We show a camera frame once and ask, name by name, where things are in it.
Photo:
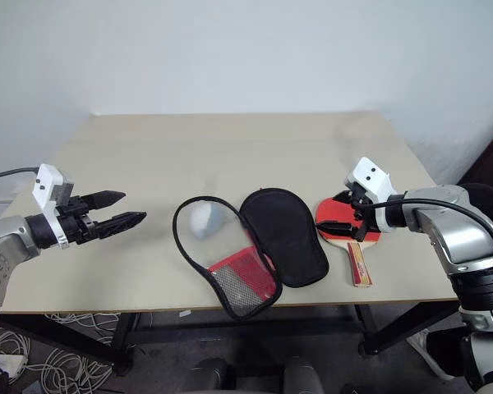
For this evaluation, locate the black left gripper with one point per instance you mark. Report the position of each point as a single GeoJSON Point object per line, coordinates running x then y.
{"type": "Point", "coordinates": [77, 223]}

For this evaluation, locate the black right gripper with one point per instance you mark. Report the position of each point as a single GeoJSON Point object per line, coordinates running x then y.
{"type": "Point", "coordinates": [363, 213]}

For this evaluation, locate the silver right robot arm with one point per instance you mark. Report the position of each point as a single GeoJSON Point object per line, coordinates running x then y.
{"type": "Point", "coordinates": [443, 223]}

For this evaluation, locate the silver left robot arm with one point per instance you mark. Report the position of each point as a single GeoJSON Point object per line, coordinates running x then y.
{"type": "Point", "coordinates": [12, 238]}

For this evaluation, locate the red table tennis paddle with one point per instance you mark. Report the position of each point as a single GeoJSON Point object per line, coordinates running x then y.
{"type": "Point", "coordinates": [333, 211]}

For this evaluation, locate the black clear paddle case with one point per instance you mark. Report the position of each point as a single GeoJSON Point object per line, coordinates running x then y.
{"type": "Point", "coordinates": [283, 238]}

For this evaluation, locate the white ping pong ball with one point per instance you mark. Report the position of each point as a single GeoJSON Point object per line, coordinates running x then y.
{"type": "Point", "coordinates": [201, 221]}

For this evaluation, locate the black round bin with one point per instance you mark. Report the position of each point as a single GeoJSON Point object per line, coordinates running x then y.
{"type": "Point", "coordinates": [487, 201]}

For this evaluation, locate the dark rounded shape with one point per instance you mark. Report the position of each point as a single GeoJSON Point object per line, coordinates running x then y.
{"type": "Point", "coordinates": [300, 375]}
{"type": "Point", "coordinates": [213, 373]}

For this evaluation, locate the white power strip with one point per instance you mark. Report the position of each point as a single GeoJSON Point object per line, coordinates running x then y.
{"type": "Point", "coordinates": [13, 365]}

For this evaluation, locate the white robot body shell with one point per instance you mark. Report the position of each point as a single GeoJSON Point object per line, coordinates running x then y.
{"type": "Point", "coordinates": [491, 361]}

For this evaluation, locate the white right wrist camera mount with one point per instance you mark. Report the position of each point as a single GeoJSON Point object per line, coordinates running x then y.
{"type": "Point", "coordinates": [374, 174]}

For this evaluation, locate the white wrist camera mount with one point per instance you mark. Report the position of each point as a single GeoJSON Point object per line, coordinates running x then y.
{"type": "Point", "coordinates": [47, 180]}
{"type": "Point", "coordinates": [374, 174]}

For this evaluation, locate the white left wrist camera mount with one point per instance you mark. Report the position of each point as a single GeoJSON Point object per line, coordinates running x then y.
{"type": "Point", "coordinates": [47, 180]}

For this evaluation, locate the black metal table frame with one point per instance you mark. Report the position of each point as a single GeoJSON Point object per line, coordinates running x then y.
{"type": "Point", "coordinates": [398, 328]}

